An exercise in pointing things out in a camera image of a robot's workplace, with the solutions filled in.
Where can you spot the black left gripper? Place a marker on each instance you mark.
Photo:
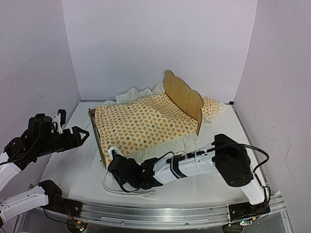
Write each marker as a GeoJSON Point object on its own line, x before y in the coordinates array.
{"type": "Point", "coordinates": [75, 141]}

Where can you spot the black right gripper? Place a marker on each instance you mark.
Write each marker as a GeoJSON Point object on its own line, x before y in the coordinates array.
{"type": "Point", "coordinates": [131, 160]}

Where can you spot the duck print mattress cushion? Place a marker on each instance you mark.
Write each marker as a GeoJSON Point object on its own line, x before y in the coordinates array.
{"type": "Point", "coordinates": [143, 125]}

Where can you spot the wooden pet bed frame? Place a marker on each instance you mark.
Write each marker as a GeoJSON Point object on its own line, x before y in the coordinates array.
{"type": "Point", "coordinates": [188, 100]}

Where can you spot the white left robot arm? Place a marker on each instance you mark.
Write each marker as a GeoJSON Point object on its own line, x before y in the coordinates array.
{"type": "Point", "coordinates": [17, 201]}

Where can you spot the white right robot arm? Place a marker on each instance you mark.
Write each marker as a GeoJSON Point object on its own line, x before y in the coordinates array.
{"type": "Point", "coordinates": [236, 163]}

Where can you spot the small duck print pillow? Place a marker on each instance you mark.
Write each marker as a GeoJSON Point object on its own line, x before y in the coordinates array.
{"type": "Point", "coordinates": [211, 110]}

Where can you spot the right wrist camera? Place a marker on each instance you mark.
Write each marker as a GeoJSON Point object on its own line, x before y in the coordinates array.
{"type": "Point", "coordinates": [112, 151]}

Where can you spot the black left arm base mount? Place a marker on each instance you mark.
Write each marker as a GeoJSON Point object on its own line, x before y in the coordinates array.
{"type": "Point", "coordinates": [57, 203]}

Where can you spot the aluminium front rail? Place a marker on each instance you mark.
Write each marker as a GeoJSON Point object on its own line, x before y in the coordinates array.
{"type": "Point", "coordinates": [162, 218]}

